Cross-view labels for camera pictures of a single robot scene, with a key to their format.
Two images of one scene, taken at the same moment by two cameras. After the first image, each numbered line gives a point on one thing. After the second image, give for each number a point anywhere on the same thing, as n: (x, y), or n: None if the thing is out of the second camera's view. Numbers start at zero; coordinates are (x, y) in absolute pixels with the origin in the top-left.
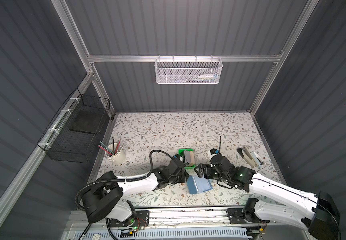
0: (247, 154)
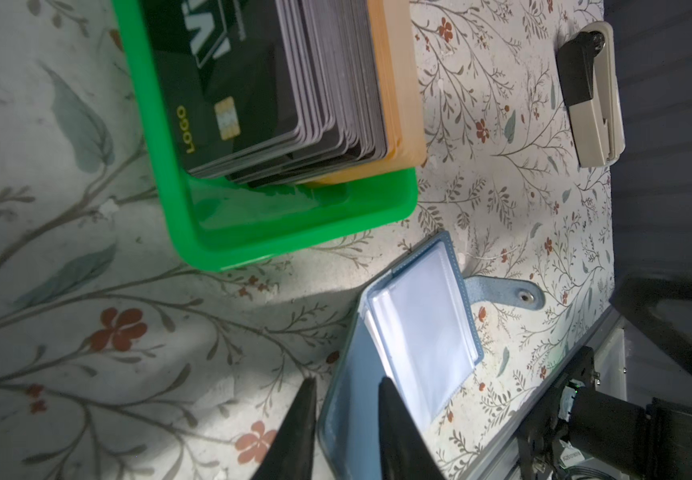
0: (590, 88)
